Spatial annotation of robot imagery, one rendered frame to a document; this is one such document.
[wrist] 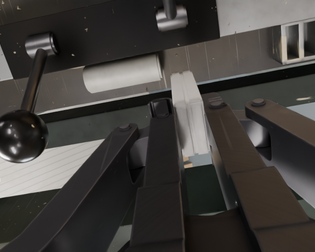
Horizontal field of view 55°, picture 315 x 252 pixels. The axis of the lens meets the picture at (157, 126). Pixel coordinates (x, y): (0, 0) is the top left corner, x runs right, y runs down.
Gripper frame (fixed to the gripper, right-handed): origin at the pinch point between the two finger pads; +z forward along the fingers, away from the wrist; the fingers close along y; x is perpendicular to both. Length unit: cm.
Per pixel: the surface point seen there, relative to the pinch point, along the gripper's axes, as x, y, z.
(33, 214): -16.9, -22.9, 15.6
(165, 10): 5.5, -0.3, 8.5
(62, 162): -130, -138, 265
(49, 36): 5.3, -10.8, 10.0
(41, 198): -16.9, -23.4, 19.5
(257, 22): 2.8, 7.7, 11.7
